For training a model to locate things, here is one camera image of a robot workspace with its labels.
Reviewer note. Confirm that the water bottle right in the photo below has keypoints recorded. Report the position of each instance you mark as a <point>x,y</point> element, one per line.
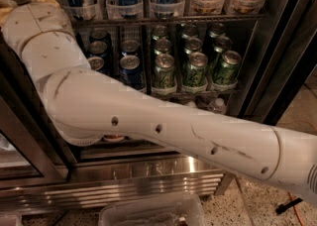
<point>217,106</point>

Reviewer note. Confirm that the black tripod leg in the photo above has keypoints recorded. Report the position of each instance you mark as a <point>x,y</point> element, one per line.
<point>283,207</point>

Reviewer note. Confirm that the green can front right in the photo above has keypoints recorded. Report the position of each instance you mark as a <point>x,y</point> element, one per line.
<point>227,67</point>

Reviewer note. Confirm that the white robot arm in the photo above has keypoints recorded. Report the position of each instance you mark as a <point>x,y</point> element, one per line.
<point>86,105</point>

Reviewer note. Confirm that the clear plastic bin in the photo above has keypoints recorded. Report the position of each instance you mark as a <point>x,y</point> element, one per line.
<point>163,210</point>

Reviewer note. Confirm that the green can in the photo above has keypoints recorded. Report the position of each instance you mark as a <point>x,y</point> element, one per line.
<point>192,45</point>
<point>162,46</point>
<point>227,67</point>
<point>164,71</point>
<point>220,45</point>
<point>195,70</point>

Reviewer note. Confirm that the stainless steel fridge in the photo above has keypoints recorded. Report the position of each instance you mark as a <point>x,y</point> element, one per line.
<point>275,38</point>

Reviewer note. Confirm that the green can front left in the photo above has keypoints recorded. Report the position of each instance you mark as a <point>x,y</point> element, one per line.
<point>164,71</point>

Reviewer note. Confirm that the green can front middle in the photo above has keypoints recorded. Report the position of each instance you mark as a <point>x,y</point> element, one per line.
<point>195,70</point>

